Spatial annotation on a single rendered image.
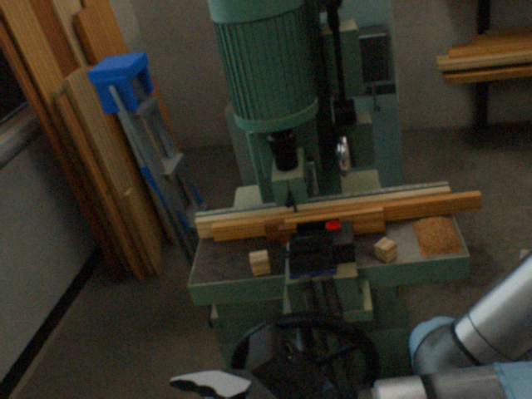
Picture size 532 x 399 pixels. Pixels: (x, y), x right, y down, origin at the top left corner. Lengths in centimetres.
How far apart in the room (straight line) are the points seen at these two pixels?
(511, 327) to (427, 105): 307
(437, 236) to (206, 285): 50
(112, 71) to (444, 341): 152
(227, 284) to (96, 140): 144
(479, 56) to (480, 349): 253
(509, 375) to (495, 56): 263
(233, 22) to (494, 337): 68
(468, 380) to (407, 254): 70
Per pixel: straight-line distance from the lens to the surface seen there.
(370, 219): 124
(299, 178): 117
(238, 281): 119
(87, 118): 249
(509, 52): 309
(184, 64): 373
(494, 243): 269
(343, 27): 130
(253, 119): 108
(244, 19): 101
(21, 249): 258
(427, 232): 121
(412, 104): 362
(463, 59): 305
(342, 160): 129
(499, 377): 51
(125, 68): 192
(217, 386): 56
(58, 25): 277
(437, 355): 65
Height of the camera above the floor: 165
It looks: 31 degrees down
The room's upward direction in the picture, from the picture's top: 12 degrees counter-clockwise
